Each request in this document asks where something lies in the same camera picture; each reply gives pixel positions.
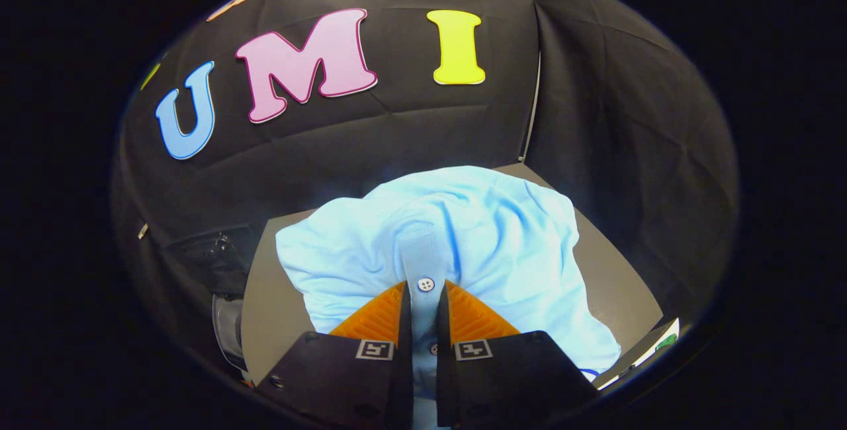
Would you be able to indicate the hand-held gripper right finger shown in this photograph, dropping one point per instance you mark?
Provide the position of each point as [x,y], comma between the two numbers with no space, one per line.
[516,377]

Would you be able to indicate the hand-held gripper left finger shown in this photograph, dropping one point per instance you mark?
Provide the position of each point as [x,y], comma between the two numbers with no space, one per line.
[331,377]

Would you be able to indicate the light blue shirt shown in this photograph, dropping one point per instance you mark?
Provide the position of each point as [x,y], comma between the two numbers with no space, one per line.
[476,238]

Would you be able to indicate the dark washing machine lid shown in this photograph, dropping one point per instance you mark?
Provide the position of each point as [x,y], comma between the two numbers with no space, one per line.
[212,258]

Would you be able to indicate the beige cabinet with dark top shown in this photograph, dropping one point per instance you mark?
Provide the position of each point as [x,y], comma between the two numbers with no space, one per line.
[274,324]

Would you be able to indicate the white printed sheet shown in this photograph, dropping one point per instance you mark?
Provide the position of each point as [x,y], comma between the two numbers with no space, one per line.
[652,350]

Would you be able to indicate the white clip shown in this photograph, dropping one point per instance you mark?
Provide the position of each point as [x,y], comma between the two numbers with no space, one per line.
[142,230]

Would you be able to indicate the black backdrop cloth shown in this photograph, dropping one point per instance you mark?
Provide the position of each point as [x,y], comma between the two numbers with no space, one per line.
[595,119]

